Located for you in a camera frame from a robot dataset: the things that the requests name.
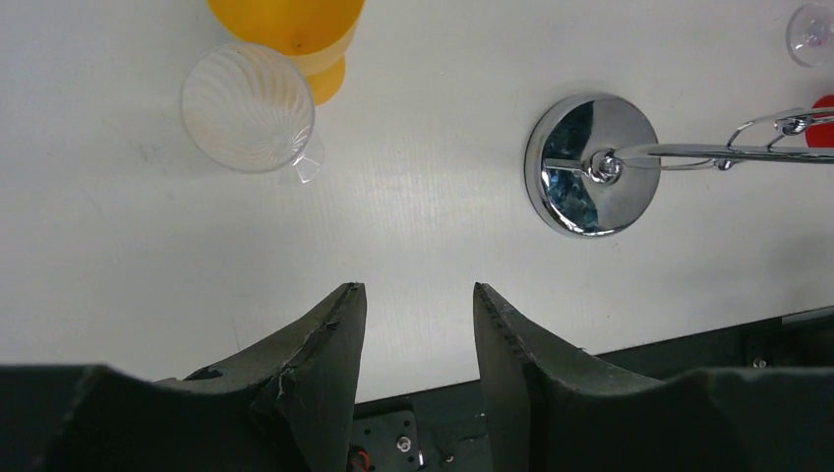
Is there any clear wine glass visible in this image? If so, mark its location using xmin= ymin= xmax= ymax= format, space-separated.
xmin=785 ymin=3 xmax=833 ymax=68
xmin=180 ymin=42 xmax=325 ymax=185

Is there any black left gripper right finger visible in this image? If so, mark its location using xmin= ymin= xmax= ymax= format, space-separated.
xmin=473 ymin=283 xmax=833 ymax=471

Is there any chrome wine glass rack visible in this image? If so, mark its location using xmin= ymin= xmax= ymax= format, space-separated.
xmin=523 ymin=92 xmax=833 ymax=238

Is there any red plastic wine glass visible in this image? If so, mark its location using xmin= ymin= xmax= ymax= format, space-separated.
xmin=804 ymin=94 xmax=834 ymax=148

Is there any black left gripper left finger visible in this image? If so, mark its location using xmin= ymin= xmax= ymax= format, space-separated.
xmin=1 ymin=282 xmax=367 ymax=471

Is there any orange plastic wine glass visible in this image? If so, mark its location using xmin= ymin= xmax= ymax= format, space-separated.
xmin=208 ymin=0 xmax=365 ymax=105

